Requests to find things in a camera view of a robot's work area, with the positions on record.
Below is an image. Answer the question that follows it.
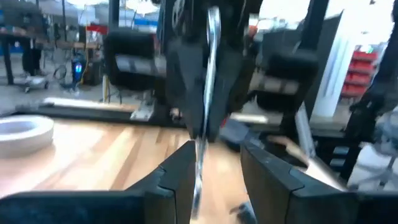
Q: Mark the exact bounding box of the chrome combination wrench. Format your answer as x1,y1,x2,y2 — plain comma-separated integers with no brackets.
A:
190,5,223,220

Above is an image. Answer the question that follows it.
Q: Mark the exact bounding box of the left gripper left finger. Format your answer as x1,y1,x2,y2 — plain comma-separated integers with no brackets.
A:
127,140,197,224

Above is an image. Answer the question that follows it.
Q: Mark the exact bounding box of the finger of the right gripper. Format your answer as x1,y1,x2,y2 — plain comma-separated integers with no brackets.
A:
206,49,249,141
166,37,208,139

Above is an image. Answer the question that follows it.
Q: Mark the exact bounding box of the shelf with red bins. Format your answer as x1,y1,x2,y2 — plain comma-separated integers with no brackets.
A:
340,49,379,100

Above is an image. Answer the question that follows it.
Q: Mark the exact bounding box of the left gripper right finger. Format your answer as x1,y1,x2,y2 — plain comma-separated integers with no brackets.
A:
241,143,357,224

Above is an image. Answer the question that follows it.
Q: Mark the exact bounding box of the white masking tape roll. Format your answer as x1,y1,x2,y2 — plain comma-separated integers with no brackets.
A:
0,114,56,160

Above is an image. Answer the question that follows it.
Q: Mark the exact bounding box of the black leg wooden table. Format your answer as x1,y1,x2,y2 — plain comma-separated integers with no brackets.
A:
0,29,105,86

